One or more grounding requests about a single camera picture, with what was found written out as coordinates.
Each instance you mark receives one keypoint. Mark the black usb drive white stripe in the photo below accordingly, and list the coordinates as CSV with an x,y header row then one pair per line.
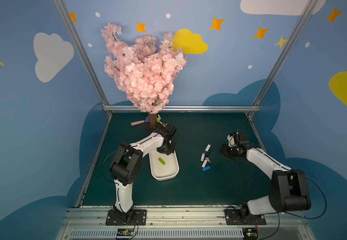
x,y
204,164

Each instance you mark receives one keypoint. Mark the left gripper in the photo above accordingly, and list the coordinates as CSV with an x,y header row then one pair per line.
x,y
166,149

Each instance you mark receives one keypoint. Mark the green table mat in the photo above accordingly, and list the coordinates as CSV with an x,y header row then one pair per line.
x,y
227,182

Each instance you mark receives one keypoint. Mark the green orange toy tool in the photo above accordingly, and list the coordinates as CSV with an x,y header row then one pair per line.
x,y
159,121

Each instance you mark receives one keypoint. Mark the green usb drive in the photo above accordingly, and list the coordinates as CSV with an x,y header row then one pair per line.
x,y
161,161

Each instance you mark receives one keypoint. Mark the lavender white usb drive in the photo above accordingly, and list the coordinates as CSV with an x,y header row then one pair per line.
x,y
202,157

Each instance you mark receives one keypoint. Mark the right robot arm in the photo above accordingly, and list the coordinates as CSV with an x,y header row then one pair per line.
x,y
288,188

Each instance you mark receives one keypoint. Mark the controller board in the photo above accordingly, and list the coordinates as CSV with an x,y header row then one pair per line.
x,y
124,233
250,234

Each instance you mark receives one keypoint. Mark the white storage box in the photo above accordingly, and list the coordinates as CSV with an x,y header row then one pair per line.
x,y
163,172

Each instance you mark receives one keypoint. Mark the pink cherry blossom tree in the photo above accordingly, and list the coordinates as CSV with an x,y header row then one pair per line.
x,y
143,71

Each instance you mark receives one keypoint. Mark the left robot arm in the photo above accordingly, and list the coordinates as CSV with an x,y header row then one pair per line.
x,y
125,166

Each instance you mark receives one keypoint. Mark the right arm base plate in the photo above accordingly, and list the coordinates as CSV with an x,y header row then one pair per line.
x,y
237,217

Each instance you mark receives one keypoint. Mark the pink marker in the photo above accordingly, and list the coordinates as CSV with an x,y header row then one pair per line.
x,y
137,123

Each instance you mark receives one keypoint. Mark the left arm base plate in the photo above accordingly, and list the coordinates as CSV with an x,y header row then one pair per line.
x,y
133,217

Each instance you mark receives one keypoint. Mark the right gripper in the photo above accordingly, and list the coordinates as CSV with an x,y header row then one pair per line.
x,y
227,150

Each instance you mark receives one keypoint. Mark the right controller board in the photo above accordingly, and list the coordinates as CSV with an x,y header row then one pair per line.
x,y
250,234

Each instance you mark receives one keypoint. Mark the left controller board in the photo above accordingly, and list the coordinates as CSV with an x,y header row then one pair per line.
x,y
124,233

